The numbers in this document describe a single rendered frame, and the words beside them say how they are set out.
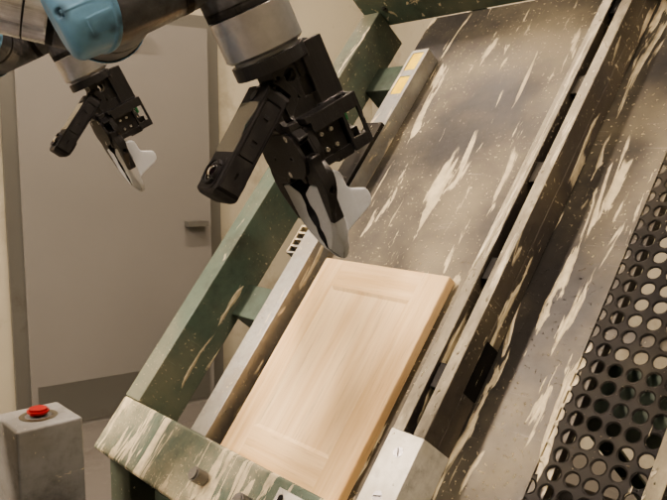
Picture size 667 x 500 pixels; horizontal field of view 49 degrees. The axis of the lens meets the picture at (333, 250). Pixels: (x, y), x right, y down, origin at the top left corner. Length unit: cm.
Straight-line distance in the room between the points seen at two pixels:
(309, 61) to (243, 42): 7
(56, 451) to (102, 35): 97
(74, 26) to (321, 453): 80
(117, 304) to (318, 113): 348
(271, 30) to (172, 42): 354
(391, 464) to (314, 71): 57
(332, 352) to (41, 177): 282
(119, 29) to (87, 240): 340
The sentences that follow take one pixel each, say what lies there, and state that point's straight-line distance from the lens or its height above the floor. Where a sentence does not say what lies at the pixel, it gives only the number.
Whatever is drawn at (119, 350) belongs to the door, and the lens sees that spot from 418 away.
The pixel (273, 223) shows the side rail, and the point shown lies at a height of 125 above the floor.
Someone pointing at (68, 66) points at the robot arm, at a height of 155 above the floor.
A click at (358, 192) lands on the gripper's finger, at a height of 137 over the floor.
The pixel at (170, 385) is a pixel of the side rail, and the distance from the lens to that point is 162.
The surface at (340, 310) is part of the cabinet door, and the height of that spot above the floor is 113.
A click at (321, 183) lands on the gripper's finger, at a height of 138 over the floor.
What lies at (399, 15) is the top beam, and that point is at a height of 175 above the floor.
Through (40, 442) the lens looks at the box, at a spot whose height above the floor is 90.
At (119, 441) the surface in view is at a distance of 158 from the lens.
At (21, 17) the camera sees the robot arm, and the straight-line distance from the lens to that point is 77.
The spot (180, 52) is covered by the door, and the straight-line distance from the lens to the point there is 421.
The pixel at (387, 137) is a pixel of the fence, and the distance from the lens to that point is 160.
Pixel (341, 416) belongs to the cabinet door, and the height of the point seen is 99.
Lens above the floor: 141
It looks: 7 degrees down
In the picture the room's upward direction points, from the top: straight up
